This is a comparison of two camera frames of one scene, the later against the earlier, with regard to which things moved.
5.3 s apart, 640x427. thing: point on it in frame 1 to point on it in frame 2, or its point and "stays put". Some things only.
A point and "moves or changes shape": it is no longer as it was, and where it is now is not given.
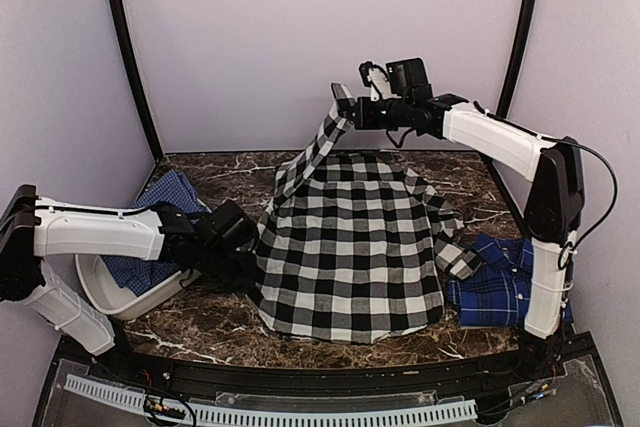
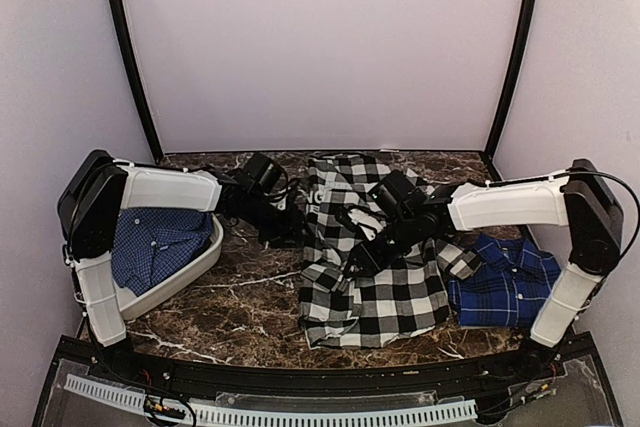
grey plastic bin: [108, 297] stays put
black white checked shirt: [351, 246] moves or changes shape
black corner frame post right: [532, 5] stays put
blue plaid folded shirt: [499, 293] stays put
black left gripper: [245, 282] to [290, 230]
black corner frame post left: [127, 46] stays put
